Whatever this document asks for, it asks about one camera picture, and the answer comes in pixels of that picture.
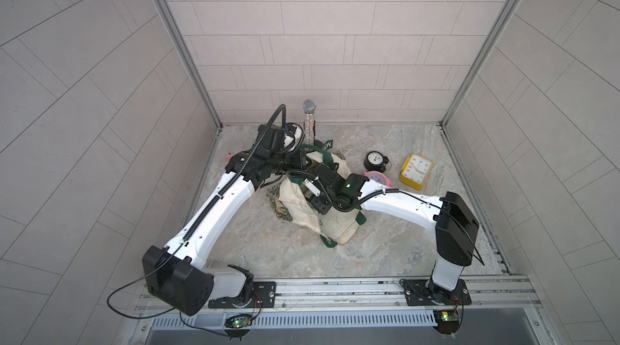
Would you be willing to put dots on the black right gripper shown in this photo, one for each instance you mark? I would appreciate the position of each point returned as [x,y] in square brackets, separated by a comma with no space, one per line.
[319,205]

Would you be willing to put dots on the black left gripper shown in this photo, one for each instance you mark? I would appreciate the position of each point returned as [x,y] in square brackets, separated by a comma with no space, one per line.
[295,164]

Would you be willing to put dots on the canvas bag with green handles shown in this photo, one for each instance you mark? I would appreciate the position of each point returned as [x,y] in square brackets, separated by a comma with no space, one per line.
[289,203]

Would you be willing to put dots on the pink twin-bell alarm clock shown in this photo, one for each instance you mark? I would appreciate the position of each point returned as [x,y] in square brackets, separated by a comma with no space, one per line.
[379,177]

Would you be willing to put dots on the small black alarm clock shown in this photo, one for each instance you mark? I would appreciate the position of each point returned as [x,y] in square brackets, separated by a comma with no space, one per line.
[375,161]

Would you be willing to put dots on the yellow square alarm clock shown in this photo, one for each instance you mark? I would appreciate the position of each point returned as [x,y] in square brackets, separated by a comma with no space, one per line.
[415,171]

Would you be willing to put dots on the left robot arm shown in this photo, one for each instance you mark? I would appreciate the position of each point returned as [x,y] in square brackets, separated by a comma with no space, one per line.
[175,273]

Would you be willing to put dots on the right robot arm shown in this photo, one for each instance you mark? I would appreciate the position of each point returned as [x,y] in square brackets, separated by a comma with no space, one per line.
[454,225]

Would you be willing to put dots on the pink pig toy with hat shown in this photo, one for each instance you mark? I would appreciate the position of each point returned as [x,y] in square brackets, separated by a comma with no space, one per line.
[231,157]

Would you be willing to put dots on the rhinestone stand with black base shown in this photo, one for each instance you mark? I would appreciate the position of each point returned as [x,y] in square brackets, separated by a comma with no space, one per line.
[309,107]

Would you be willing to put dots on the left green circuit board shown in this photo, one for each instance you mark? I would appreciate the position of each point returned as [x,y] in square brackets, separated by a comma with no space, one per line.
[239,322]

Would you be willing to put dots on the right circuit board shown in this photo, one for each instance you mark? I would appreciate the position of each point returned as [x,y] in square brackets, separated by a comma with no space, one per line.
[448,321]

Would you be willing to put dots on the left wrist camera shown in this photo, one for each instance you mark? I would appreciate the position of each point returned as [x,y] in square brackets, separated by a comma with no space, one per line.
[279,140]

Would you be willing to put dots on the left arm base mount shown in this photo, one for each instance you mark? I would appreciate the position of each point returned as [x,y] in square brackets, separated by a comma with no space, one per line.
[258,294]

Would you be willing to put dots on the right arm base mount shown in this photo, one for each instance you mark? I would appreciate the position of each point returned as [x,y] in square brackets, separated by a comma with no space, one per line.
[425,292]

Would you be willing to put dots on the aluminium rail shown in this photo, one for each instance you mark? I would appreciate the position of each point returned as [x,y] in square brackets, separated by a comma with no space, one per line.
[288,295]

